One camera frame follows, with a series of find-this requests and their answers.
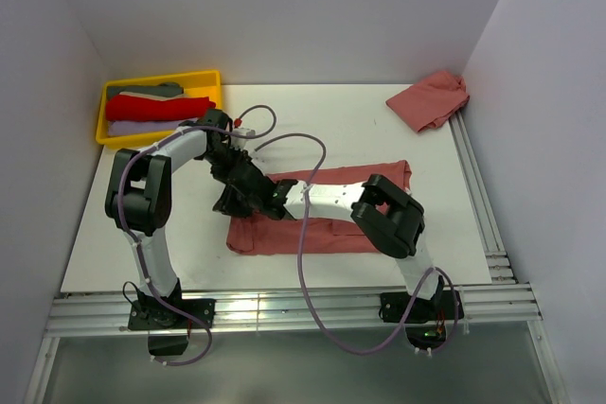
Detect salmon pink t-shirt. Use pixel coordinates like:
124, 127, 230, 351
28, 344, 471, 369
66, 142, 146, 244
226, 160, 412, 255
385, 70, 470, 133

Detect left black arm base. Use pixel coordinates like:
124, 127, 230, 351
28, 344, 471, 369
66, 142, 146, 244
127, 298, 216, 359

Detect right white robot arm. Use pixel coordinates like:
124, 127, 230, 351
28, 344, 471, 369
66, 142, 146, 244
213, 174, 443, 319

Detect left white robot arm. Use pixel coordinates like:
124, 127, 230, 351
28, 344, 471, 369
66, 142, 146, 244
104, 109, 264, 327

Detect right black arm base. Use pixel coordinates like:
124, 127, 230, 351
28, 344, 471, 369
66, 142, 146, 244
379, 291, 465, 350

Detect yellow plastic tray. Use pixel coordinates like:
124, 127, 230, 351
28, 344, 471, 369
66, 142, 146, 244
96, 70, 223, 149

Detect rolled grey t-shirt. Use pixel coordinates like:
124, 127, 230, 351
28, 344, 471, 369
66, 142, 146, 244
105, 82, 184, 99

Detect rolled beige t-shirt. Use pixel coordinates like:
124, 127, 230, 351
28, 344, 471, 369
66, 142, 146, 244
115, 91, 187, 101

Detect rolled lilac t-shirt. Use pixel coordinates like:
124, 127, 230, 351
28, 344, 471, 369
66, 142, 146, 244
107, 120, 182, 137

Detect rolled red t-shirt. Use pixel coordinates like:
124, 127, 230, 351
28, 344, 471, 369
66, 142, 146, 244
105, 94, 216, 122

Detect folded salmon pink t-shirt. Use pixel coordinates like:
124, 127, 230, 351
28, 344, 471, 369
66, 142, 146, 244
385, 70, 470, 133

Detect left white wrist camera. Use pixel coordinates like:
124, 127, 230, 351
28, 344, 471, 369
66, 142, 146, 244
231, 128, 256, 141

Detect aluminium rail frame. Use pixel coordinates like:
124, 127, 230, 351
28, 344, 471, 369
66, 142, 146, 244
25, 114, 569, 403

